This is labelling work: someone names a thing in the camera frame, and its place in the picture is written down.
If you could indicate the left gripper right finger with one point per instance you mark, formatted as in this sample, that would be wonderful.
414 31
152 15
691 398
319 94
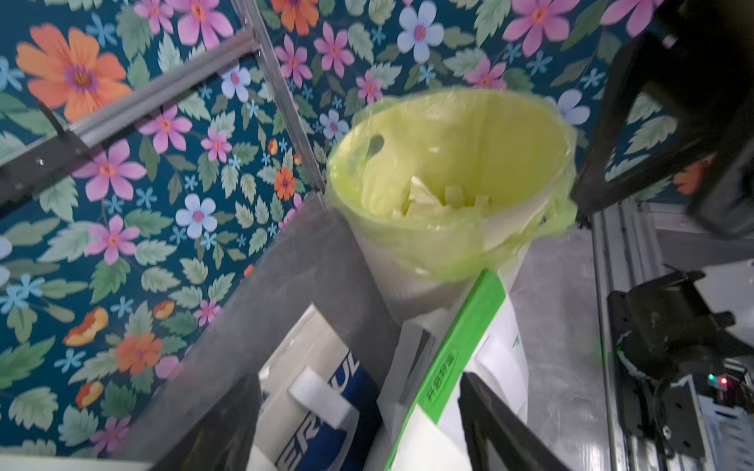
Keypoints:
496 439

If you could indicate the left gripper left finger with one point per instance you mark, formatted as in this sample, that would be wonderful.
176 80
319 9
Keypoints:
223 438

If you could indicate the white bag green top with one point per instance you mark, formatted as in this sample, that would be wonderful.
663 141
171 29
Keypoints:
419 401

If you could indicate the white trash bin green liner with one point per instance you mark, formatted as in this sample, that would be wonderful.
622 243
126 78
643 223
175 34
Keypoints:
440 186

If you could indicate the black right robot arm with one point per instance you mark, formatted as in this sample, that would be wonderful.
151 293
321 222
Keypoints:
667 191

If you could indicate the middle right blue white bag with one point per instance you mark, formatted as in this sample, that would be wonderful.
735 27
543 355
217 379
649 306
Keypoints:
318 406

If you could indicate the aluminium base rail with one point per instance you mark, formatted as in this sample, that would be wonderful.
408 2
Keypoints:
676 316

